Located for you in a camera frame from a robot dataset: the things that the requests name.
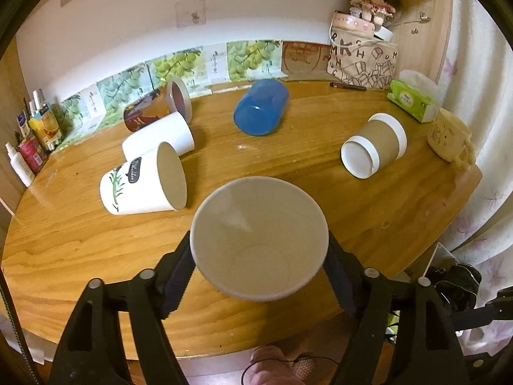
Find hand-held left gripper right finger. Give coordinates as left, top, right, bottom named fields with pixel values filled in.
left=322, top=235, right=472, bottom=385

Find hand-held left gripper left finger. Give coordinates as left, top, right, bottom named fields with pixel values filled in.
left=48, top=230, right=197, bottom=385

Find plain white paper cup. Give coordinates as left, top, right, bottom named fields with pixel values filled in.
left=122, top=111, right=196, bottom=161
left=190, top=176, right=330, bottom=303

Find white leaf-print paper cup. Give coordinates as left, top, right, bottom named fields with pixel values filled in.
left=100, top=141, right=188, bottom=216

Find brown-sleeved white paper cup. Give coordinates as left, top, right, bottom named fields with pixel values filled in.
left=341, top=113, right=408, bottom=180

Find dark brown printed cup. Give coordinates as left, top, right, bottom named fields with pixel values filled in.
left=123, top=76, right=192, bottom=133

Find blue plastic cup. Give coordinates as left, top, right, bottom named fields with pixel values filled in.
left=233, top=79, right=290, bottom=136

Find cream ceramic mug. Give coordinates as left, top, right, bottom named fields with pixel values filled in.
left=427, top=108, right=477, bottom=173

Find green tissue pack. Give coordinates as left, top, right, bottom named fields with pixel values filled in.
left=386, top=70, right=440, bottom=124

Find white squeeze bottle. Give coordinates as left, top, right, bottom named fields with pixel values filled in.
left=4, top=142, right=36, bottom=187

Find orange juice carton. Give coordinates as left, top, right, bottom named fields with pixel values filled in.
left=28, top=102, right=63, bottom=153

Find floral curtain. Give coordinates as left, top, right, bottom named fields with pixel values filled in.
left=435, top=0, right=513, bottom=309

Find row of grape posters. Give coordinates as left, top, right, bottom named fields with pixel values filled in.
left=51, top=39, right=283, bottom=151

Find blue-capped bottle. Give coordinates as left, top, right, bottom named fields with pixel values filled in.
left=15, top=115, right=33, bottom=139

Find letter-print fabric bag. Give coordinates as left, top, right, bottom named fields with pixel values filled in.
left=326, top=33, right=400, bottom=89

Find brown face drawing card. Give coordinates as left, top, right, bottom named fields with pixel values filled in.
left=281, top=41, right=332, bottom=76

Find white slim bottles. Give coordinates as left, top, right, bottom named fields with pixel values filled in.
left=27, top=89, right=49, bottom=115

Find pink round box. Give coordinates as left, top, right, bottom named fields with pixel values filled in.
left=331, top=12, right=376, bottom=37

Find black cable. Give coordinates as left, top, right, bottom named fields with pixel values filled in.
left=240, top=354, right=342, bottom=385

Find translucent wall sticker sheet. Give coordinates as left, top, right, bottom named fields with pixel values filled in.
left=175, top=0, right=207, bottom=29

